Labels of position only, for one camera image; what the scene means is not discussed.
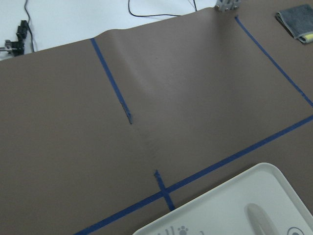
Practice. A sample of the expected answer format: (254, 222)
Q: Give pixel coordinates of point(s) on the white ceramic spoon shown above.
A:
(260, 221)

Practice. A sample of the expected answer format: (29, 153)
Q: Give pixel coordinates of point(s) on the white bear tray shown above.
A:
(222, 210)

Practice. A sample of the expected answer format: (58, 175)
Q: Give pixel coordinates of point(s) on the black tripod stick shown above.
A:
(16, 48)

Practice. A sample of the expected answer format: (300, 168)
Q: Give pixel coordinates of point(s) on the grey folded cloth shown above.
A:
(298, 21)

